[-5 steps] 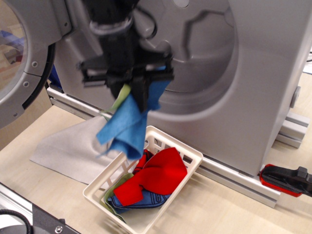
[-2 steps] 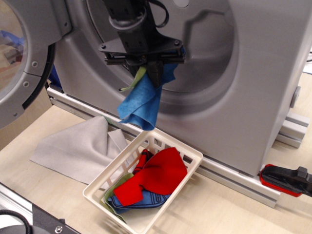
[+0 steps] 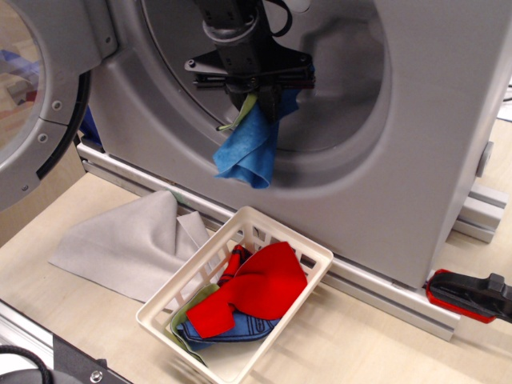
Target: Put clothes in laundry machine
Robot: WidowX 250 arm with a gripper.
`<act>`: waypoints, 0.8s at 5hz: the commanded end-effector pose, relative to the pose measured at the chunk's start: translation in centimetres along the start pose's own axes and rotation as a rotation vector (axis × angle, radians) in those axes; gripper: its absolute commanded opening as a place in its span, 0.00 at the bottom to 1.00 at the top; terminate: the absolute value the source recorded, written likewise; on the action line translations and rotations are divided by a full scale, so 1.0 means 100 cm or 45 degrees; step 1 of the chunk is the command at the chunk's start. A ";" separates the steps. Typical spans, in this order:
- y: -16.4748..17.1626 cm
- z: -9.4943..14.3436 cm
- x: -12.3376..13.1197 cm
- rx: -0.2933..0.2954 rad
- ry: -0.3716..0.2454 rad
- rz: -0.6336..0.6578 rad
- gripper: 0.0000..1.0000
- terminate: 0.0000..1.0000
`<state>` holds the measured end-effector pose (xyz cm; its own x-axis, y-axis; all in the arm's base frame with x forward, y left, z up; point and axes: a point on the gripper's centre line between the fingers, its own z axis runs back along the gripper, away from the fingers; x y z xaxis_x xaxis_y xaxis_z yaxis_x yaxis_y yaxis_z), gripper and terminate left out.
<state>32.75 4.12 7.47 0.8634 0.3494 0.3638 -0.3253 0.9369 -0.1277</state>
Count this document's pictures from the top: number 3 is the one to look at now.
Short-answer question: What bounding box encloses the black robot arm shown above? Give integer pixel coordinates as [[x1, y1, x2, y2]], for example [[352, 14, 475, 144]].
[[185, 1, 315, 123]]

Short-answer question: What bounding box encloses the grey toy washing machine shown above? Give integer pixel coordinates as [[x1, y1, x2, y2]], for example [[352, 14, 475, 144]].
[[90, 1, 511, 287]]

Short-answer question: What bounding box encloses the black braided cable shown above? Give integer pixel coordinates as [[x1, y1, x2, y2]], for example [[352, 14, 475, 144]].
[[0, 344, 55, 384]]

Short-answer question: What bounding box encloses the grey round machine door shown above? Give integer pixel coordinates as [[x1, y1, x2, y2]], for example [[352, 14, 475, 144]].
[[1, 1, 117, 210]]

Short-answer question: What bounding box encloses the red black clamp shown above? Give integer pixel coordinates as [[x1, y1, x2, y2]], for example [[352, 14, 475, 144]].
[[426, 270, 511, 324]]

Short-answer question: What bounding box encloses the olive green felt cloth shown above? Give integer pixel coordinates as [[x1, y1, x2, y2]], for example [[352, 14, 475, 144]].
[[170, 283, 219, 366]]

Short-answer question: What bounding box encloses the red felt cloth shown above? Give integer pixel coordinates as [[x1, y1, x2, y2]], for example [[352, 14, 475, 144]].
[[186, 242, 307, 338]]

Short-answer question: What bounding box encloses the blue felt cloth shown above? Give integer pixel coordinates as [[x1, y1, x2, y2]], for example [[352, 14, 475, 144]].
[[213, 90, 300, 189]]

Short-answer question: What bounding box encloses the green felt sock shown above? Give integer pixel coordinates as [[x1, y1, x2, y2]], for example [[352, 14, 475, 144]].
[[216, 93, 258, 131]]

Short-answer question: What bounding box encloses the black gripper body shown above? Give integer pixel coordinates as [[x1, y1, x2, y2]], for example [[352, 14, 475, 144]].
[[184, 15, 314, 93]]

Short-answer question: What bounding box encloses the aluminium frame with black bracket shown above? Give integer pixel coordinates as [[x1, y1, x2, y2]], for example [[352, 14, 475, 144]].
[[1, 301, 128, 383]]

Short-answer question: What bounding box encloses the grey felt cloth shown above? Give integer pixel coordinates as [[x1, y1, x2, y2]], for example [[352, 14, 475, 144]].
[[49, 190, 209, 302]]

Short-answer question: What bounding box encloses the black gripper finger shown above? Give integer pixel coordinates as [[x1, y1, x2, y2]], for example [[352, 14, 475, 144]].
[[226, 85, 252, 111], [258, 85, 282, 123]]

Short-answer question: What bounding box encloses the white plastic laundry basket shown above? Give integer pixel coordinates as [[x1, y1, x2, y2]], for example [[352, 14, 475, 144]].
[[136, 207, 334, 383]]

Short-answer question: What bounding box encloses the blue felt jeans piece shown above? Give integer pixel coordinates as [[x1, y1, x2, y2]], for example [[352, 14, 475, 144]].
[[176, 311, 280, 351]]

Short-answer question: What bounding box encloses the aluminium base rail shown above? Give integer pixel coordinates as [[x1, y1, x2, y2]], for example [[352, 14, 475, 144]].
[[77, 143, 511, 341]]

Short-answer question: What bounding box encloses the red striped felt piece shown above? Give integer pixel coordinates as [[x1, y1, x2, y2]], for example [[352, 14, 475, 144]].
[[217, 245, 252, 287]]

